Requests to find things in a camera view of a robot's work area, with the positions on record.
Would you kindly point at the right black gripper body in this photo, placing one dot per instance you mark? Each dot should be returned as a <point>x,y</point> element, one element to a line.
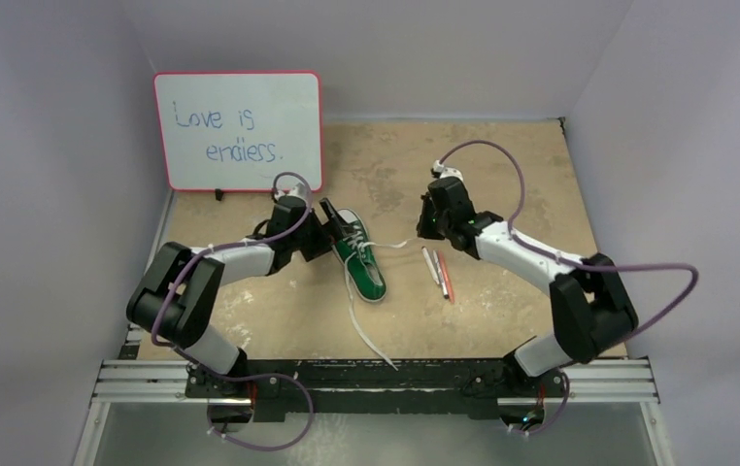
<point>427,218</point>

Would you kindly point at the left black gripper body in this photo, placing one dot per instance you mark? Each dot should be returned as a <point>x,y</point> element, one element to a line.
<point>313,238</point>

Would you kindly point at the green canvas sneaker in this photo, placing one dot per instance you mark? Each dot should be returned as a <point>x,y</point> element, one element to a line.
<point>363,269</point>

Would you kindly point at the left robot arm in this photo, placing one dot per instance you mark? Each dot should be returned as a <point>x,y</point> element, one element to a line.
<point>176,297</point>

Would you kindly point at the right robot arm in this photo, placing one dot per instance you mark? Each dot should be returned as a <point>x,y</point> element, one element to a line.
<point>591,309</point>

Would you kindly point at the white marker pen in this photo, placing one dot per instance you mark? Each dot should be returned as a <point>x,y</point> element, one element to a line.
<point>431,266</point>

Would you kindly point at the grey marker pen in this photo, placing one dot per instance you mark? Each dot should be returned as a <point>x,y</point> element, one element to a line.
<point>441,275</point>

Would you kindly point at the orange marker pen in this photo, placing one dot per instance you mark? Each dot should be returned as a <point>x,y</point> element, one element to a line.
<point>442,263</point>

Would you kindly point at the red framed whiteboard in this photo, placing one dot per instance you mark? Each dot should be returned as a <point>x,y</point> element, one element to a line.
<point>235,131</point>

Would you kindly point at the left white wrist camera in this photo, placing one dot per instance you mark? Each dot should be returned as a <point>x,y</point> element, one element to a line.
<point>299,190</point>

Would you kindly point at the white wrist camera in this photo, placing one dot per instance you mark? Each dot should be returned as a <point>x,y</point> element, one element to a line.
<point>440,170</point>
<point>299,190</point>

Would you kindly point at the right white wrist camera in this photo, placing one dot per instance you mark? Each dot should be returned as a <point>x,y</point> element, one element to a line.
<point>440,170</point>

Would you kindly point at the black aluminium base frame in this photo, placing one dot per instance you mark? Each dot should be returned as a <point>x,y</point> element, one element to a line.
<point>335,380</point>

